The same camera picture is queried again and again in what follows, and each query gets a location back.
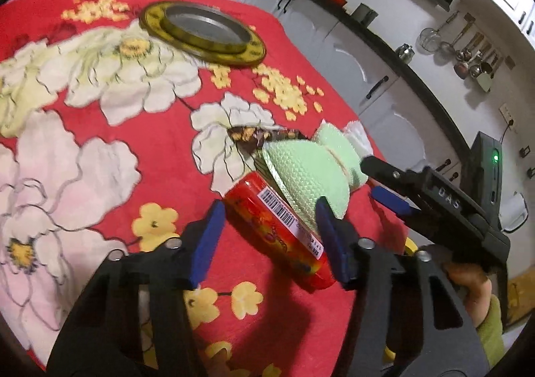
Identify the black kitchen countertop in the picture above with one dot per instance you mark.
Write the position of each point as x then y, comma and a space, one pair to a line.
418, 80

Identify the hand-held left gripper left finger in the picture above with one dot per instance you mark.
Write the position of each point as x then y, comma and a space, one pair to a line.
207, 243

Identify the person's right hand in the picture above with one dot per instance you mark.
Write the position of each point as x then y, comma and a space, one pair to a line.
468, 285

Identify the white wall socket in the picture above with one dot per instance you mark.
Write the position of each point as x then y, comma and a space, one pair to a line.
507, 113

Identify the red floral blanket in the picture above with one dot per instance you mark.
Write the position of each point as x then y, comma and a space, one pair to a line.
125, 176

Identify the metal cup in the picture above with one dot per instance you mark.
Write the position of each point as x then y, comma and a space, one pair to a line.
363, 16

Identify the red snack canister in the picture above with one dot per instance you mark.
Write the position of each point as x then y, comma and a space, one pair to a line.
284, 251

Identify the person's right forearm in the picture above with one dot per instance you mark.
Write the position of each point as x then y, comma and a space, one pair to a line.
491, 331

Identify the row of hanging metal utensils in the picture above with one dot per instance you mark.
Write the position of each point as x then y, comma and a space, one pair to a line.
462, 69

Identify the row of white cabinet doors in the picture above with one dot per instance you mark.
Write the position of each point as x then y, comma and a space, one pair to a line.
347, 55

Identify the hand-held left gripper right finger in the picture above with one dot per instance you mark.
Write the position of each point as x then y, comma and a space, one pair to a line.
332, 239

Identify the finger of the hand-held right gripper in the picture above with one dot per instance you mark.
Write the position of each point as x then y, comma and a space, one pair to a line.
393, 176
393, 199

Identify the metal strainer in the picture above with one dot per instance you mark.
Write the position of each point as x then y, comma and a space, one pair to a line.
428, 40

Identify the round yellow-rimmed metal tray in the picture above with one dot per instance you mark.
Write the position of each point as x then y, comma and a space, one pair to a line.
154, 19

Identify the dark candy wrapper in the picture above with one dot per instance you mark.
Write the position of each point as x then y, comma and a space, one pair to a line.
250, 134

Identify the white plastic container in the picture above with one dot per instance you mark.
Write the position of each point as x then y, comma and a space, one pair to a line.
514, 214

